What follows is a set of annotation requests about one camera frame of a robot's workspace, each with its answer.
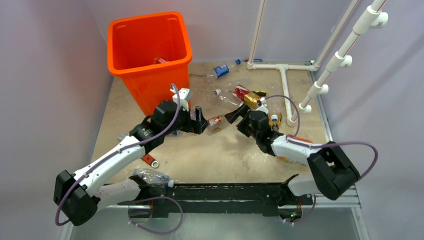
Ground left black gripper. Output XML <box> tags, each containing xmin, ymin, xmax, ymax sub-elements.
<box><xmin>163</xmin><ymin>103</ymin><xmax>209</xmax><ymax>136</ymax></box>

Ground red cap small bottle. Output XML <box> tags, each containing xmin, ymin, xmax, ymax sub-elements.
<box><xmin>207</xmin><ymin>115</ymin><xmax>223</xmax><ymax>128</ymax></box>

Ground red white label bottle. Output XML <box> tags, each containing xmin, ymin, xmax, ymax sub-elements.
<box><xmin>153</xmin><ymin>57</ymin><xmax>168</xmax><ymax>65</ymax></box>

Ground orange drink bottle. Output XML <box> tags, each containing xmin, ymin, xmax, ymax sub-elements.
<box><xmin>277</xmin><ymin>137</ymin><xmax>313</xmax><ymax>165</ymax></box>

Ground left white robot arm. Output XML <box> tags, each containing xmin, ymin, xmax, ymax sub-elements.
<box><xmin>53</xmin><ymin>100</ymin><xmax>208</xmax><ymax>226</ymax></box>

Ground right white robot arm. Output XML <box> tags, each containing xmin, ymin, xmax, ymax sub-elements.
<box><xmin>224</xmin><ymin>104</ymin><xmax>361</xmax><ymax>204</ymax></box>

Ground orange plastic bin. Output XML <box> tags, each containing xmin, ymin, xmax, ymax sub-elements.
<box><xmin>107</xmin><ymin>11</ymin><xmax>193</xmax><ymax>115</ymax></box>

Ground large clear bottle white cap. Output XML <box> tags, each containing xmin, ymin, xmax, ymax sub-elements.
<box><xmin>214</xmin><ymin>88</ymin><xmax>242</xmax><ymax>110</ymax></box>

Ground red gold snack wrapper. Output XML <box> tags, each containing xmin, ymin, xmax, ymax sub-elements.
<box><xmin>232</xmin><ymin>84</ymin><xmax>261</xmax><ymax>109</ymax></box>

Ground yellow black screwdriver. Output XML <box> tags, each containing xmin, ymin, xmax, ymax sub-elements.
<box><xmin>254</xmin><ymin>91</ymin><xmax>267</xmax><ymax>97</ymax></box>

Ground blue label bottle far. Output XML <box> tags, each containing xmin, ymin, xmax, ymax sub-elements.
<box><xmin>204</xmin><ymin>59</ymin><xmax>242</xmax><ymax>79</ymax></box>

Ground blue cap pen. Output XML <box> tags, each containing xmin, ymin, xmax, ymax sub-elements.
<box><xmin>243</xmin><ymin>58</ymin><xmax>263</xmax><ymax>63</ymax></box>

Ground crushed bottle at table edge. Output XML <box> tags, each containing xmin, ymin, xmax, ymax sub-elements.
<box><xmin>133</xmin><ymin>168</ymin><xmax>175</xmax><ymax>189</ymax></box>

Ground white PVC diagonal pole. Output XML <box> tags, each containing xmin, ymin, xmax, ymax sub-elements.
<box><xmin>297</xmin><ymin>0</ymin><xmax>388</xmax><ymax>113</ymax></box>

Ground yellow handle pliers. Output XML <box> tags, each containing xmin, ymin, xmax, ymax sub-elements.
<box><xmin>268</xmin><ymin>112</ymin><xmax>282</xmax><ymax>132</ymax></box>

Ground white PVC pipe frame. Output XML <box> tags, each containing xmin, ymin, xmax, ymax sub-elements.
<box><xmin>246</xmin><ymin>0</ymin><xmax>360</xmax><ymax>127</ymax></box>

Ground red handle adjustable wrench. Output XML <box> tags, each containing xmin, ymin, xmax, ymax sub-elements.
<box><xmin>116</xmin><ymin>133</ymin><xmax>160</xmax><ymax>169</ymax></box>

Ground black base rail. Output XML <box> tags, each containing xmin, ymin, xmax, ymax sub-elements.
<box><xmin>127</xmin><ymin>180</ymin><xmax>313</xmax><ymax>218</ymax></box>

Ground aluminium frame rail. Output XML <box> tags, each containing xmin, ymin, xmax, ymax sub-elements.
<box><xmin>315</xmin><ymin>185</ymin><xmax>370</xmax><ymax>240</ymax></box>

